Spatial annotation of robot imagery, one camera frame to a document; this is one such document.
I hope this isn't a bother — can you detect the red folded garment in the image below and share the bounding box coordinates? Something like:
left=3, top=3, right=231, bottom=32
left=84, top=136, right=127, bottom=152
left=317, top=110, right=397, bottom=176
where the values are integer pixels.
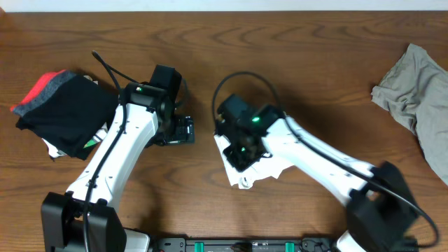
left=10, top=69, right=66, bottom=111

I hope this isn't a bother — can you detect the white green folded garment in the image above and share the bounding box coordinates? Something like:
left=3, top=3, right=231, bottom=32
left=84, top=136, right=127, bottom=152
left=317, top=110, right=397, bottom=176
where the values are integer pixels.
left=43, top=123, right=109, bottom=160

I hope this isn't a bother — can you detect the black folded garment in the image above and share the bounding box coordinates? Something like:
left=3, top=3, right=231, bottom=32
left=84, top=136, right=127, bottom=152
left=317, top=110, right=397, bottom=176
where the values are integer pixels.
left=11, top=70, right=118, bottom=158

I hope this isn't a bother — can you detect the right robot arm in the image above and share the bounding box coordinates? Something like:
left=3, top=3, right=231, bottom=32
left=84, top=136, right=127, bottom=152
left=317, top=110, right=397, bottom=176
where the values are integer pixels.
left=214, top=94, right=418, bottom=251

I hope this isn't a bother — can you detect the grey garment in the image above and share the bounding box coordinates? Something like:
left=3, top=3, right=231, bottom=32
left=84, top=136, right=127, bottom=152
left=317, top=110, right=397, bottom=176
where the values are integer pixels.
left=371, top=43, right=447, bottom=183

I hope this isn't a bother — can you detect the white printed t-shirt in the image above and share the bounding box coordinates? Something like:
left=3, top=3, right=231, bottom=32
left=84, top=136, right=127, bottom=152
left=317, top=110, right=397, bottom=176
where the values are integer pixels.
left=213, top=135, right=293, bottom=190

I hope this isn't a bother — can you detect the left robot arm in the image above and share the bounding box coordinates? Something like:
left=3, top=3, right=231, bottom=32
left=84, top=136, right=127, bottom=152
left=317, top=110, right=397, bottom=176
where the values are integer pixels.
left=41, top=65, right=195, bottom=252

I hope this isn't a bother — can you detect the black mounting rail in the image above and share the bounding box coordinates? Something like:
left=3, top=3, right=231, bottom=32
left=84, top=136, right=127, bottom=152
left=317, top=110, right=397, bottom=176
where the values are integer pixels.
left=148, top=237, right=335, bottom=252

